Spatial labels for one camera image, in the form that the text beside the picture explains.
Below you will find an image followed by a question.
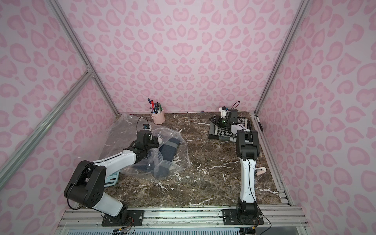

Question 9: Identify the houndstooth black white blanket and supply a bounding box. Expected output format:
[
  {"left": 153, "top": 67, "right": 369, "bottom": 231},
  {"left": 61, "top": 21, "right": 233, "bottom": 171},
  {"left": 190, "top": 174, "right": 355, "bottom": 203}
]
[{"left": 214, "top": 117, "right": 251, "bottom": 137}]

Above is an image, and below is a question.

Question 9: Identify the grey black checked blanket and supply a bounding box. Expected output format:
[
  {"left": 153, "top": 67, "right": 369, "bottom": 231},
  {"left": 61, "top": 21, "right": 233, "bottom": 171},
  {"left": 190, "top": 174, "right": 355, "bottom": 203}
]
[{"left": 209, "top": 122, "right": 237, "bottom": 142}]

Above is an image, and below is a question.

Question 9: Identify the navy blue plaid blanket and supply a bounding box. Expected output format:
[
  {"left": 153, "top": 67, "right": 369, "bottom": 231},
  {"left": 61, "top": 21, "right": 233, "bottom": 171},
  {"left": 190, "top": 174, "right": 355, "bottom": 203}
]
[{"left": 133, "top": 138, "right": 180, "bottom": 180}]

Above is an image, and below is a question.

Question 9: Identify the clear plastic vacuum bag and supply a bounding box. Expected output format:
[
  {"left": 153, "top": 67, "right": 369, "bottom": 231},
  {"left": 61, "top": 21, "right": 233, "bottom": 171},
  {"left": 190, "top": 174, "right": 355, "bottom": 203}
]
[{"left": 73, "top": 113, "right": 191, "bottom": 180}]

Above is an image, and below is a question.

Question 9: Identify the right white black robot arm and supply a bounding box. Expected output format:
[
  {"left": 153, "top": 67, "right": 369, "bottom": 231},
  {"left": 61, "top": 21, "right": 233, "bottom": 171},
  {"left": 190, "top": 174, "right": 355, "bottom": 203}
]
[{"left": 216, "top": 106, "right": 260, "bottom": 218}]

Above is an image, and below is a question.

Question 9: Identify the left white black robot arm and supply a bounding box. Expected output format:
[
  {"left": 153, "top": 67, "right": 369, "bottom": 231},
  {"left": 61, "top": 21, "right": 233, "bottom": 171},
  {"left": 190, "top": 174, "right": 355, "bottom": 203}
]
[{"left": 64, "top": 130, "right": 159, "bottom": 219}]

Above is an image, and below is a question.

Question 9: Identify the white pink bag clip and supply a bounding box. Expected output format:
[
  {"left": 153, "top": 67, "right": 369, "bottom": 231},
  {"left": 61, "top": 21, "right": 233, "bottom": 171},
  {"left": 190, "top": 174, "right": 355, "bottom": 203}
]
[{"left": 255, "top": 167, "right": 266, "bottom": 176}]

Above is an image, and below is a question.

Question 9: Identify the pink metal pen cup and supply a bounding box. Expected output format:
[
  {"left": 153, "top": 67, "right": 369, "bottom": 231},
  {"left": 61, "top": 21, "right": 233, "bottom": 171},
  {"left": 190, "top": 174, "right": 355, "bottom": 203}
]
[{"left": 151, "top": 111, "right": 165, "bottom": 125}]

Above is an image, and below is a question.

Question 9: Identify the teal white calculator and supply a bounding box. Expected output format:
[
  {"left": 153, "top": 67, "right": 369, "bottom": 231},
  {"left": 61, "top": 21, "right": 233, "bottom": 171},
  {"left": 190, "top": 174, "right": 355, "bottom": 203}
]
[{"left": 104, "top": 171, "right": 119, "bottom": 188}]

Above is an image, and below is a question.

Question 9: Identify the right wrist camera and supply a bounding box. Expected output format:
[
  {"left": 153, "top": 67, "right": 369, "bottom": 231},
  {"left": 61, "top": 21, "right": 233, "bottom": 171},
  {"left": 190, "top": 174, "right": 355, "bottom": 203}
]
[{"left": 219, "top": 106, "right": 229, "bottom": 118}]

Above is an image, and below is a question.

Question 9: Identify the black marker on rail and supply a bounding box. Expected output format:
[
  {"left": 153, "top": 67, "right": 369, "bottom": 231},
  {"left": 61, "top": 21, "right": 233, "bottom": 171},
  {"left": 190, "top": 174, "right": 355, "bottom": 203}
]
[{"left": 256, "top": 116, "right": 263, "bottom": 131}]

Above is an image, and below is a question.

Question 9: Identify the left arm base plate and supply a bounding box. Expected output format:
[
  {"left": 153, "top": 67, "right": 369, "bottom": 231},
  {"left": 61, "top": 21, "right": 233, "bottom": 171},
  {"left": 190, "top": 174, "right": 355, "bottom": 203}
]
[{"left": 101, "top": 209, "right": 145, "bottom": 227}]

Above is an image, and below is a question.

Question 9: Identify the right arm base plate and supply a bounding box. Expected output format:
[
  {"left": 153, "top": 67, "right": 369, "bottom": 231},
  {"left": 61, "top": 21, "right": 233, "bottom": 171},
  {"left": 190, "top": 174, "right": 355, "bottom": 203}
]
[{"left": 221, "top": 209, "right": 264, "bottom": 227}]

